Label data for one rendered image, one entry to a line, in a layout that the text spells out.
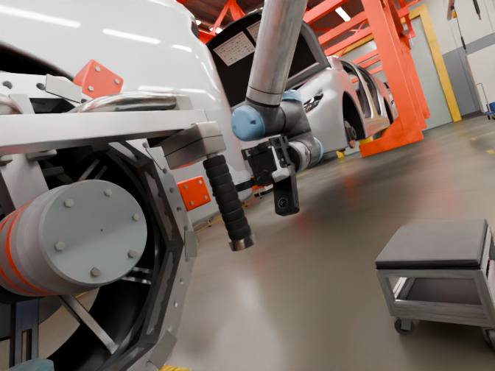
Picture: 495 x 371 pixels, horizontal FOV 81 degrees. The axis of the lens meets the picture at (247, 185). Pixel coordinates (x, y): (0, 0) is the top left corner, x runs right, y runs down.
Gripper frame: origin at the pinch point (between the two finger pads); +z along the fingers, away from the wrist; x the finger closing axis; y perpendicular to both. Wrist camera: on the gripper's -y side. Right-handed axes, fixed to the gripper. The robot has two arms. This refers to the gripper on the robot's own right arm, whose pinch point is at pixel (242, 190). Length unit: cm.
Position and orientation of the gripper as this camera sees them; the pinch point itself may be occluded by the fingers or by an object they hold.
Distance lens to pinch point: 49.3
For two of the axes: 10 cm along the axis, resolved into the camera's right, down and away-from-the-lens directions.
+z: -5.3, 2.3, -8.2
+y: -3.3, -9.4, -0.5
